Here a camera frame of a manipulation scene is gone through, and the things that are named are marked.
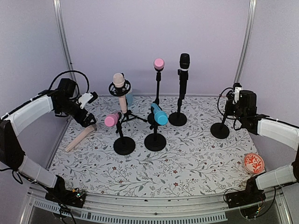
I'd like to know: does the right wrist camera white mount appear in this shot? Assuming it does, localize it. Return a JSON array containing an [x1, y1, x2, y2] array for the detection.
[[234, 87, 243, 103]]

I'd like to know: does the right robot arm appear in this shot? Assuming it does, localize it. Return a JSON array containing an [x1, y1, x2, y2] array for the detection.
[[225, 87, 299, 203]]

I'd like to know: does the black microphone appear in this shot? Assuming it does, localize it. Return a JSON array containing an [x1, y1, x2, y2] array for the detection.
[[178, 53, 190, 99]]

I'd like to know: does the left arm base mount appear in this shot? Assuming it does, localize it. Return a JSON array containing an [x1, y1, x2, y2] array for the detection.
[[45, 187, 86, 208]]

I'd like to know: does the black tripod shockmount stand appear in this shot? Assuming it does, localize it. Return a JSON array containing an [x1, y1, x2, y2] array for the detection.
[[108, 73, 147, 124]]

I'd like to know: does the light blue cup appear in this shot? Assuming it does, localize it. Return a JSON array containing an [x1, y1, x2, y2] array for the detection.
[[126, 88, 133, 107]]

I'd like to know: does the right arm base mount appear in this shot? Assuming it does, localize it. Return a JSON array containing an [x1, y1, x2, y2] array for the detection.
[[223, 177, 266, 208]]

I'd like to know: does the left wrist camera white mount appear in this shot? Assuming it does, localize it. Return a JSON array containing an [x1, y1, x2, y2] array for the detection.
[[78, 91, 98, 109]]

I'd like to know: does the pink microphone back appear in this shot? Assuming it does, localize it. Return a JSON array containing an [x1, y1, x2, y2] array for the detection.
[[153, 58, 165, 71]]

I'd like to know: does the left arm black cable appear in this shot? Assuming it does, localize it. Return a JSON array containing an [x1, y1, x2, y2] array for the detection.
[[49, 70, 90, 94]]

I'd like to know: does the blue microphone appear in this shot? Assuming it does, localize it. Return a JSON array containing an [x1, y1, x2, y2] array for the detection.
[[151, 103, 168, 126]]

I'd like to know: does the left aluminium frame post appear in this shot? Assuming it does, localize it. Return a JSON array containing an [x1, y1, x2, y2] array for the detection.
[[52, 0, 82, 100]]

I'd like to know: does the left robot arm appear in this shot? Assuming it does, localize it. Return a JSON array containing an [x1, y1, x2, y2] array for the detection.
[[0, 78, 98, 203]]

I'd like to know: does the floral table mat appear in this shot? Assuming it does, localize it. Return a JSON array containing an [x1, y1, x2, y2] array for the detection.
[[50, 97, 257, 197]]

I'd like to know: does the right aluminium frame post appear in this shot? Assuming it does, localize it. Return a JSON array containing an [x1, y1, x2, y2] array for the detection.
[[234, 0, 257, 83]]

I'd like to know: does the red white patterned bowl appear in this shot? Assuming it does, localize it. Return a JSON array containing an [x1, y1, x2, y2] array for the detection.
[[244, 153, 265, 174]]

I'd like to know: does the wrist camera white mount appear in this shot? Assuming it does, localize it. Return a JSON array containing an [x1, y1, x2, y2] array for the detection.
[[78, 91, 98, 109], [234, 87, 243, 103]]

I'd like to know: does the beige microphone in shockmount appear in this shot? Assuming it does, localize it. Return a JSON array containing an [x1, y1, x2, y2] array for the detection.
[[113, 73, 127, 114]]

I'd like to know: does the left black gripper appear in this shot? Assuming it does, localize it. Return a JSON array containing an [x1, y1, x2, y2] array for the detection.
[[57, 98, 97, 127]]

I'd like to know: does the beige pink microphone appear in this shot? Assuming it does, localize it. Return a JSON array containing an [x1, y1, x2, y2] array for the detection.
[[65, 124, 96, 152]]

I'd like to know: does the front aluminium rail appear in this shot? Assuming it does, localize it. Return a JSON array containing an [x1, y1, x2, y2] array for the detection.
[[20, 185, 295, 224]]

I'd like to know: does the aluminium frame post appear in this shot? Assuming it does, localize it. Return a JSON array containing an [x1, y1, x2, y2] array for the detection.
[[234, 0, 257, 83], [52, 0, 82, 100]]

